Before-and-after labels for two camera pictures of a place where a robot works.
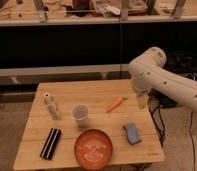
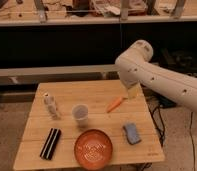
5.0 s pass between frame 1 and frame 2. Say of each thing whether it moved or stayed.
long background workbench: stayed
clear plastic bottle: stayed
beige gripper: moved
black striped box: stayed
